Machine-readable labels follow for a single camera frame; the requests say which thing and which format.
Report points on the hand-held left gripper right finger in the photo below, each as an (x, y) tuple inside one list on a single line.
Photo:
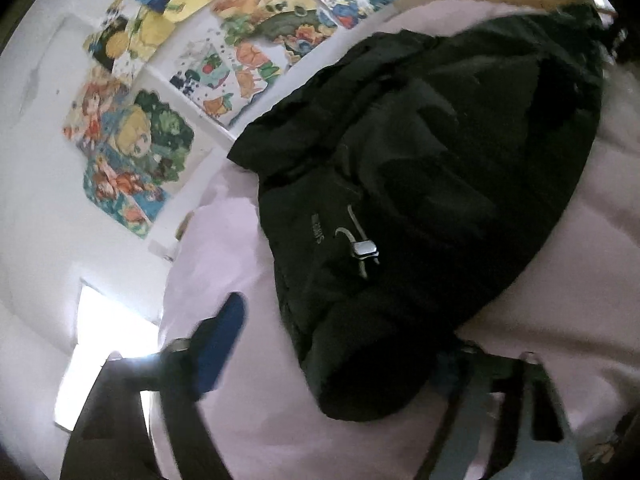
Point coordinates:
[(480, 385)]

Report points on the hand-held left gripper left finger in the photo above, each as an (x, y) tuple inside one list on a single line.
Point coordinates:
[(220, 345)]

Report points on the pink bed sheet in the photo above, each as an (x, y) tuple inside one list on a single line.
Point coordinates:
[(575, 285)]

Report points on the black jacket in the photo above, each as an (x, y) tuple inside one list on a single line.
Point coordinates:
[(425, 185)]

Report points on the group of colourful wall drawings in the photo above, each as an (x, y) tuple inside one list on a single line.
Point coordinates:
[(225, 70)]

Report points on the white wall socket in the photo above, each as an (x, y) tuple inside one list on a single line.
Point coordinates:
[(161, 250)]

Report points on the bright window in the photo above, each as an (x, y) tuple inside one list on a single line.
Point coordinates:
[(105, 340)]

